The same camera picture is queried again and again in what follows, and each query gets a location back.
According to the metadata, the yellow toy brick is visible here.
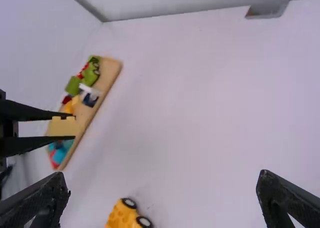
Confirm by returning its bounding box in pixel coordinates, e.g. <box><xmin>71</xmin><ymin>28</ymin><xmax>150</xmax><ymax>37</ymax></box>
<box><xmin>63</xmin><ymin>95</ymin><xmax>82</xmax><ymax>115</ymax></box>

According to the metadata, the green toy brick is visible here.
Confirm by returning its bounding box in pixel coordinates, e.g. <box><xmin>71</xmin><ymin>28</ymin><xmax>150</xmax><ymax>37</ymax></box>
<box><xmin>81</xmin><ymin>55</ymin><xmax>102</xmax><ymax>87</ymax></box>
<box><xmin>64</xmin><ymin>75</ymin><xmax>83</xmax><ymax>96</ymax></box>

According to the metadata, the tan tray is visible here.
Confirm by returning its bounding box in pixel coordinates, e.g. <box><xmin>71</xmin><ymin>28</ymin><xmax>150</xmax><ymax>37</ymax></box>
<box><xmin>44</xmin><ymin>56</ymin><xmax>124</xmax><ymax>171</ymax></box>

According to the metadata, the white toy brick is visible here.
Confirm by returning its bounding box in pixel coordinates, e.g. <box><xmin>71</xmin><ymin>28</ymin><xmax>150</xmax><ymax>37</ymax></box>
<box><xmin>78</xmin><ymin>83</ymin><xmax>103</xmax><ymax>98</ymax></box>

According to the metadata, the yellow toy car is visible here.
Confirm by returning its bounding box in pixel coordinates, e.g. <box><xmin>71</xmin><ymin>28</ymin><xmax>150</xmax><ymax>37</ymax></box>
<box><xmin>104</xmin><ymin>197</ymin><xmax>153</xmax><ymax>228</ymax></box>

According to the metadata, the dark blue toy brick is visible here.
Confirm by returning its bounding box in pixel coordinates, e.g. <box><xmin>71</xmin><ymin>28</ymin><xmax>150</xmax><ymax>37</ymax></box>
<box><xmin>81</xmin><ymin>92</ymin><xmax>99</xmax><ymax>108</ymax></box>

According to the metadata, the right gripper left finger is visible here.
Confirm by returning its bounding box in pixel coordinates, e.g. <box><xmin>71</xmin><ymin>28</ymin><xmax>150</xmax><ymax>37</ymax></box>
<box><xmin>0</xmin><ymin>171</ymin><xmax>71</xmax><ymax>228</ymax></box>

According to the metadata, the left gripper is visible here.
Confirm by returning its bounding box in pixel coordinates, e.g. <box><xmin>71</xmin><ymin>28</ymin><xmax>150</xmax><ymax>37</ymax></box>
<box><xmin>0</xmin><ymin>89</ymin><xmax>77</xmax><ymax>174</ymax></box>

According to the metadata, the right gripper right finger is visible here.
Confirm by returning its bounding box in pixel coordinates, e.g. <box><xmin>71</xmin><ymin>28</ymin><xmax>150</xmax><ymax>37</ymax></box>
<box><xmin>255</xmin><ymin>169</ymin><xmax>320</xmax><ymax>228</ymax></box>

